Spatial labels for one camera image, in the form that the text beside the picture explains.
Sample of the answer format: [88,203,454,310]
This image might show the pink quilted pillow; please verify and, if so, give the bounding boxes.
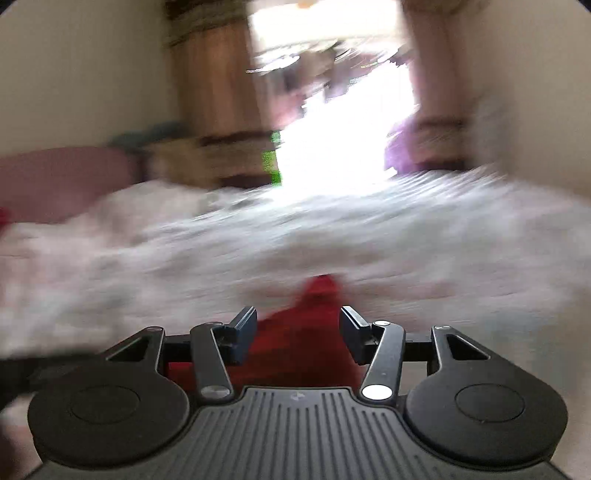
[1,146,138,224]

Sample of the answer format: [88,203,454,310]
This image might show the hanging clothes outside window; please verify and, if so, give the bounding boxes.
[249,37,413,129]

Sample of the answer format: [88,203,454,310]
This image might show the striped brown curtain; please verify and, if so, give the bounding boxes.
[163,1,281,189]
[402,1,472,171]

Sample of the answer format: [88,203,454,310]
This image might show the beige plush blanket pile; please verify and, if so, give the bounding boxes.
[144,138,218,190]

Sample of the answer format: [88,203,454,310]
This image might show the purple cloth by window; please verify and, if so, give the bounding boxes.
[385,116,417,175]

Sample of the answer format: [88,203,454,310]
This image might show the left striped brown curtain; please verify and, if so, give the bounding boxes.
[163,1,281,189]

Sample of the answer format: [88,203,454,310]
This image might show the dark red zip-neck shirt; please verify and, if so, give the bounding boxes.
[165,274,366,398]

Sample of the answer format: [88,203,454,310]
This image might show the white floral fleece blanket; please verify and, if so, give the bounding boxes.
[0,168,591,471]

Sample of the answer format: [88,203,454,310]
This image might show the teal plush item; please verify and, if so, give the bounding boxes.
[107,121,189,151]

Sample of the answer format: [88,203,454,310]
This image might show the right striped brown curtain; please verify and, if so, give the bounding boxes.
[402,1,472,171]

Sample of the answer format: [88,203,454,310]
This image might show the small red cloth at left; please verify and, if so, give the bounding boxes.
[0,207,13,232]

